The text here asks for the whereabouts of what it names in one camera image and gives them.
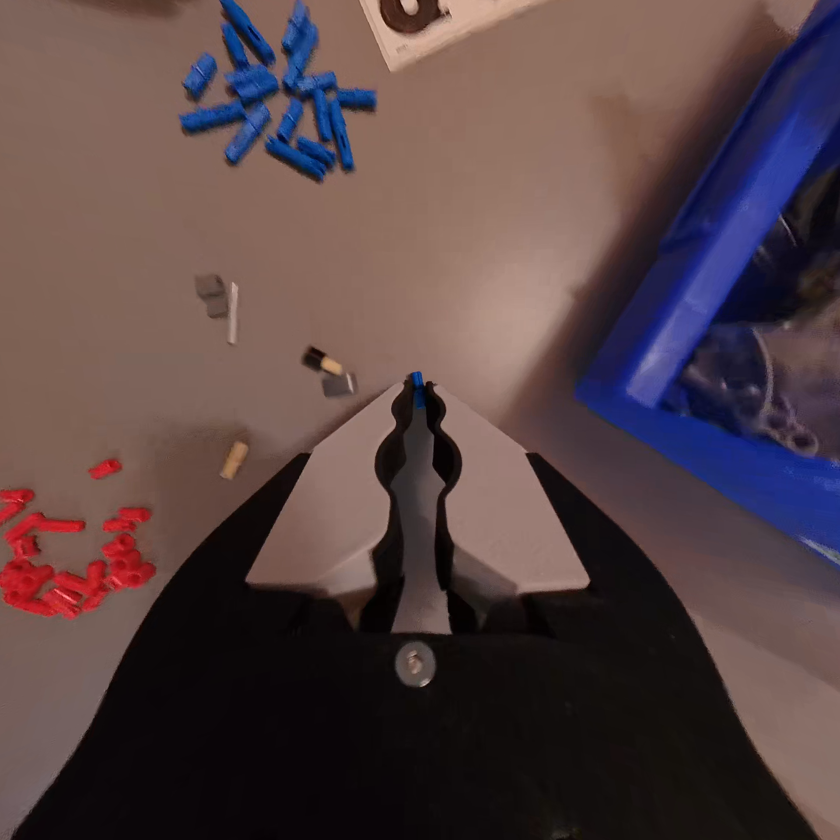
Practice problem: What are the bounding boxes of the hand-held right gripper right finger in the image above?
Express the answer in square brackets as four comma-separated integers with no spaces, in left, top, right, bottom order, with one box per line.
[424,382,589,634]

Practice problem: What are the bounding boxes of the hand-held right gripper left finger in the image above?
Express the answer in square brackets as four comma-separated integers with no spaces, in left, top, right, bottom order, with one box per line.
[245,382,414,634]

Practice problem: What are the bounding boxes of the pile of mixed small lego pieces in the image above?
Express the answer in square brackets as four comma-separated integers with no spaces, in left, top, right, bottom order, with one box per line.
[195,273,358,481]

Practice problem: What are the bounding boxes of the pile of blue lego pins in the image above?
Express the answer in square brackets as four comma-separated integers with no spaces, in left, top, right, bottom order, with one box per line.
[179,0,378,183]

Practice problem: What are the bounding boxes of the pile of red lego pins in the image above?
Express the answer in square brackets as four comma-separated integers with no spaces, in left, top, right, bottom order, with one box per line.
[0,458,157,620]

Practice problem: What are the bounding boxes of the clear bags of lego parts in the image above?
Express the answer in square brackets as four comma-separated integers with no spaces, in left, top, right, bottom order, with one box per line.
[676,164,840,460]

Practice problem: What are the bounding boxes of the blue plastic bin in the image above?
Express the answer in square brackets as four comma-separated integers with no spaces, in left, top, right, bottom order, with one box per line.
[575,0,840,568]

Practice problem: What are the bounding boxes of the sticker sheet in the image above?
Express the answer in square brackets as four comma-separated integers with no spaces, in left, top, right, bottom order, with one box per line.
[360,0,546,73]

